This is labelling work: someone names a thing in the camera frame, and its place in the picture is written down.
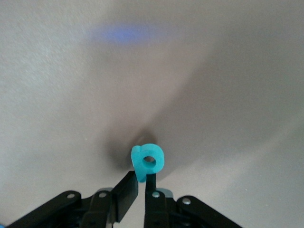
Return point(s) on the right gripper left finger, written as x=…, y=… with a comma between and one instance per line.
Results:
x=126, y=194

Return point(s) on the teal foam letter p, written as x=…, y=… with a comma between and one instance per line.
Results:
x=136, y=166

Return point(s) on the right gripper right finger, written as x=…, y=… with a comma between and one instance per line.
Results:
x=150, y=202

